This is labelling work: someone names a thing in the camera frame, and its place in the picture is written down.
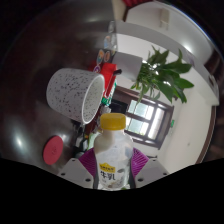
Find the small green plant, white pot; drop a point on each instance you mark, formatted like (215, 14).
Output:
(128, 65)

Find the flat round red coaster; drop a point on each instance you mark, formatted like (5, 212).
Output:
(53, 150)

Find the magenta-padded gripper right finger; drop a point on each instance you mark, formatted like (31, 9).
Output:
(151, 171)

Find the dark wooden glazed door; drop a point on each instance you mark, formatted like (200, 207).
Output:
(146, 120)

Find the red box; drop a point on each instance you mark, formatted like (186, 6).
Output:
(108, 71)

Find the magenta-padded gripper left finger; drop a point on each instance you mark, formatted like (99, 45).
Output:
(75, 171)

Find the white wall radiator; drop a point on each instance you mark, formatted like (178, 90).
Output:
(164, 18)

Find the black chair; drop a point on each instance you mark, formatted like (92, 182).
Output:
(117, 107)

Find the white speckled cup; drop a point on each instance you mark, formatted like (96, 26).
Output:
(68, 91)

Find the green exit sign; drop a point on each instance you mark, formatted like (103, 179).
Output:
(172, 123)

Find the yellow-capped clear drink bottle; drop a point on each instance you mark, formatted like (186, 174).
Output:
(113, 153)

